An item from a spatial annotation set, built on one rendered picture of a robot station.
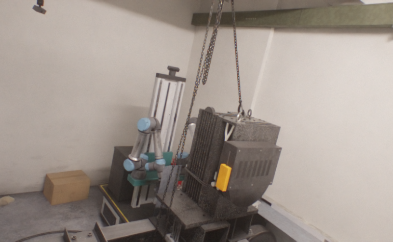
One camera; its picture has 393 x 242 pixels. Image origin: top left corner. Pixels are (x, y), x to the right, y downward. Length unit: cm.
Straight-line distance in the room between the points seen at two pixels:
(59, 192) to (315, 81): 307
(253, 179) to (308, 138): 108
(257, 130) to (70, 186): 250
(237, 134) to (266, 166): 32
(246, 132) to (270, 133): 26
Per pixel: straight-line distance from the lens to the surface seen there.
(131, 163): 264
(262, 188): 214
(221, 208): 212
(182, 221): 200
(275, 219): 296
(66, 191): 381
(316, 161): 290
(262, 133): 211
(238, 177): 188
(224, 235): 224
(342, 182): 281
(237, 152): 178
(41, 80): 370
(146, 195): 328
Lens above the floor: 192
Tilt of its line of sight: 10 degrees down
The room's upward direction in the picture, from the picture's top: 12 degrees clockwise
